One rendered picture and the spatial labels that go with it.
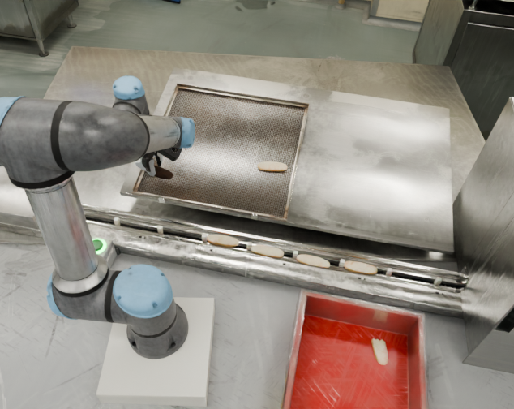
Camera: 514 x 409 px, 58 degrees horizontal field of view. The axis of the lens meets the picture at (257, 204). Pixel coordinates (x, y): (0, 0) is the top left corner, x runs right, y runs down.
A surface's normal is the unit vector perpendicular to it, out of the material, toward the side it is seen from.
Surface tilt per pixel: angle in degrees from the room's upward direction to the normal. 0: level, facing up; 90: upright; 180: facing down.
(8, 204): 0
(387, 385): 0
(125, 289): 6
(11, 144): 68
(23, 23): 90
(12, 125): 38
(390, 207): 10
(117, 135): 61
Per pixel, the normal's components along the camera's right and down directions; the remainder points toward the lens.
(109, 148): 0.70, 0.40
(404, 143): 0.01, -0.54
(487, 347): -0.19, 0.72
